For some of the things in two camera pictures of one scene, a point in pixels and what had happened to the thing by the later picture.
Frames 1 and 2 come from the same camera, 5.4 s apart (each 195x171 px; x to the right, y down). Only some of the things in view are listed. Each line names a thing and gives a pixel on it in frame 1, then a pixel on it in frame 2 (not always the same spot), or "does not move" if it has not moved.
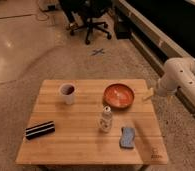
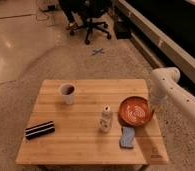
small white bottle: (106, 120) does not move
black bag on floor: (123, 27) does not move
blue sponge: (127, 137) does not move
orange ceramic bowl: (118, 96) -> (135, 111)
